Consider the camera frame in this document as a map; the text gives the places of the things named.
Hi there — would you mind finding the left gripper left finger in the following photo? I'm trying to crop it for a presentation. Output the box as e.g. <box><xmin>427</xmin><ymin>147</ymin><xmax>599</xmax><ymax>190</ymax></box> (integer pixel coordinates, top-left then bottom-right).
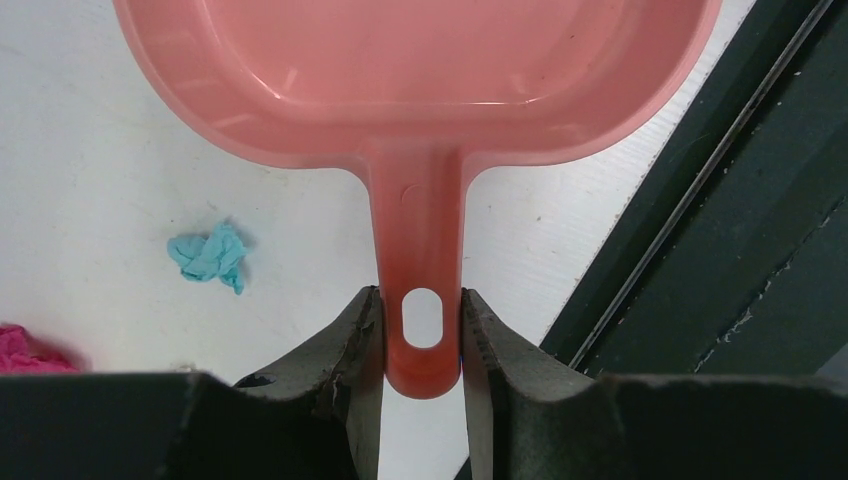
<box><xmin>1</xmin><ymin>287</ymin><xmax>383</xmax><ymax>479</ymax></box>

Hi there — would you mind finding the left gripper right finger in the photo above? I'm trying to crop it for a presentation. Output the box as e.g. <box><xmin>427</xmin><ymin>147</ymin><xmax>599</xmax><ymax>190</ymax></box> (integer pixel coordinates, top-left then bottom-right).
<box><xmin>461</xmin><ymin>289</ymin><xmax>847</xmax><ymax>479</ymax></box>

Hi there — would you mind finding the pink plastic dustpan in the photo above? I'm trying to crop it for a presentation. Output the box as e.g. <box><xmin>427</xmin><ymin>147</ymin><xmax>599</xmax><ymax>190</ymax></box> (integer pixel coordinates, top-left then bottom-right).
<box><xmin>114</xmin><ymin>0</ymin><xmax>721</xmax><ymax>399</ymax></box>

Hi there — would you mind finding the light blue paper scrap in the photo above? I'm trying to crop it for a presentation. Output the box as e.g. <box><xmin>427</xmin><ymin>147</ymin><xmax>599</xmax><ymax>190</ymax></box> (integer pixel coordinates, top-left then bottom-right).
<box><xmin>166</xmin><ymin>222</ymin><xmax>248</xmax><ymax>295</ymax></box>

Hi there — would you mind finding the magenta paper scrap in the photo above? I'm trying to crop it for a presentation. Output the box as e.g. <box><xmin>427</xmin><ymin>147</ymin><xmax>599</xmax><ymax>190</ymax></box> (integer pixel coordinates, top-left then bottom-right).
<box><xmin>1</xmin><ymin>324</ymin><xmax>81</xmax><ymax>376</ymax></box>

